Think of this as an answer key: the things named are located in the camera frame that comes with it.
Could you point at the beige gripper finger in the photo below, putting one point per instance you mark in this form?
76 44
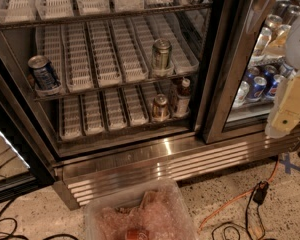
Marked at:
285 114

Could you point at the blue pepsi can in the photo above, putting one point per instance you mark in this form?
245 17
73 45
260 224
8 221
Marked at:
43 72
256 89
271 89

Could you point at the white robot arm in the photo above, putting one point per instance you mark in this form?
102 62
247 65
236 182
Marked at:
292 46

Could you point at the blue pepsi can behind glass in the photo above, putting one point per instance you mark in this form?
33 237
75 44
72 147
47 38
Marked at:
256 89

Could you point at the white can behind glass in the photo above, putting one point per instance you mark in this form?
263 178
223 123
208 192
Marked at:
241 94

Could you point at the silver can upper right shelf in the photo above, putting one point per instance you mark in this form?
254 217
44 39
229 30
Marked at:
262 41

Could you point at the glass fridge door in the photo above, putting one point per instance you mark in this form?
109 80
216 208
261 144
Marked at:
237 64

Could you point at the gold can bottom shelf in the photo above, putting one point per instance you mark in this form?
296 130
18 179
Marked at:
160 110

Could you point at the green gold can middle shelf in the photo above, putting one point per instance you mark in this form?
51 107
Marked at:
161 53

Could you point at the stainless steel fridge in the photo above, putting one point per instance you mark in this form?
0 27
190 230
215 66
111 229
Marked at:
95 133

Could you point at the red can in bin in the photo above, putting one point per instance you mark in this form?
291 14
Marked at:
137 234

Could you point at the blue tape cross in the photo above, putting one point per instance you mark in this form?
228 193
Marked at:
288 165

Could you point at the black power adapter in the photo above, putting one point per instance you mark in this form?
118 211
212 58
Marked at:
261 192

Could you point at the clear plastic bin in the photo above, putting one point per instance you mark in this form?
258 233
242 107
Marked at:
156 207

